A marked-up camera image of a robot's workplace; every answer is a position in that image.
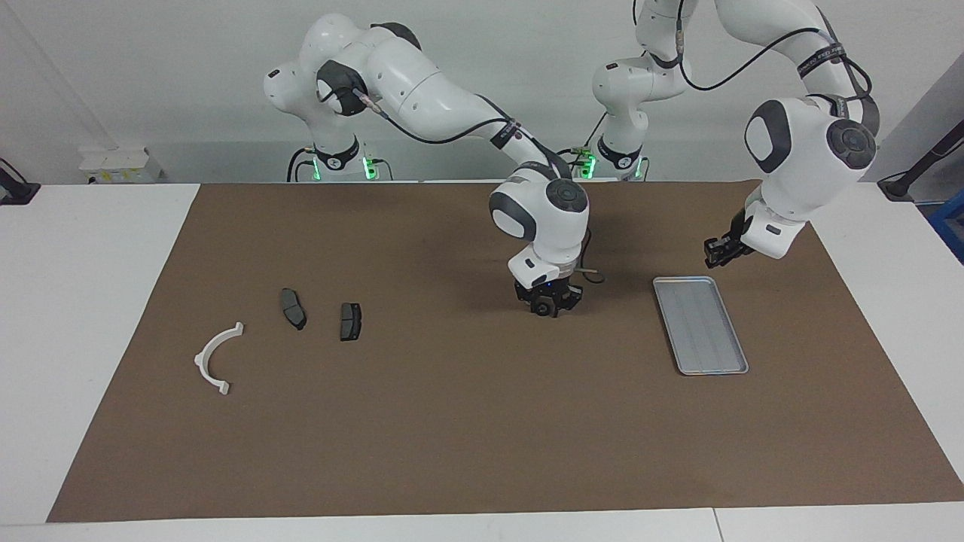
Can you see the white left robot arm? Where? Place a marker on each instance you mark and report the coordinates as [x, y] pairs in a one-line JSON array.
[[798, 150]]

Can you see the black stand with pole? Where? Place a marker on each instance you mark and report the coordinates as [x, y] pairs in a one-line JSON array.
[[900, 184]]

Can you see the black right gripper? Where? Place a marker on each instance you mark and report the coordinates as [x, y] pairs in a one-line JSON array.
[[557, 292]]

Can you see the blue crate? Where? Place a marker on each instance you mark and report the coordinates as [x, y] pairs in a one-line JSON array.
[[950, 226]]

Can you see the dark grey curved brake pad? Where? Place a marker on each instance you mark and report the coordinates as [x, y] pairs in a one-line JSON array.
[[291, 305]]

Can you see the brown table mat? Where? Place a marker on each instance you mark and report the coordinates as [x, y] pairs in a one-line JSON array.
[[482, 436]]

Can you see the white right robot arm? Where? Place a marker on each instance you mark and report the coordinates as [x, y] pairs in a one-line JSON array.
[[422, 90]]

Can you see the white box with yellow label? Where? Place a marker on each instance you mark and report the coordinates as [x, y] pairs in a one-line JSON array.
[[113, 165]]

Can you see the large black bearing gear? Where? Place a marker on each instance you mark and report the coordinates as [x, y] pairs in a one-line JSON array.
[[541, 308]]

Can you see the white curved plastic bracket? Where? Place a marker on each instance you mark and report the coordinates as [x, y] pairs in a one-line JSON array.
[[200, 358]]

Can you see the dark grey rectangular brake pad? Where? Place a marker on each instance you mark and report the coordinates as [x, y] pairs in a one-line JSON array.
[[350, 322]]

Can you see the black clamp mount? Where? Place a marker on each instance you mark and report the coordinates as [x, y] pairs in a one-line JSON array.
[[15, 192]]

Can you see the silver metal tray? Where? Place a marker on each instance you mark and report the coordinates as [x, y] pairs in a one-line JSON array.
[[700, 325]]

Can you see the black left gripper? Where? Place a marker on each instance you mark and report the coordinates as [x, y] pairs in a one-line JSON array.
[[732, 242]]

